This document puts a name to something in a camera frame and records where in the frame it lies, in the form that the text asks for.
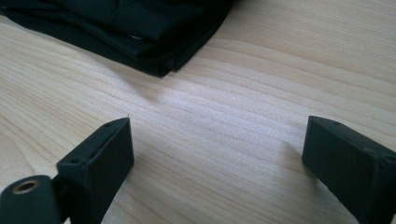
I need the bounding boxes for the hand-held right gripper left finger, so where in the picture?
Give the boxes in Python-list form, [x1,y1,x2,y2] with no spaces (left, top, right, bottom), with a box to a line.
[55,117,135,224]

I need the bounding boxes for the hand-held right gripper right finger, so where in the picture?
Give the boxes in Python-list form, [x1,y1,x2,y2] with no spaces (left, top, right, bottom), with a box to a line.
[301,115,396,224]

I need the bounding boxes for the black garment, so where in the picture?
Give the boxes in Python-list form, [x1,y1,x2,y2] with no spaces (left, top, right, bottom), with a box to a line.
[0,0,235,78]

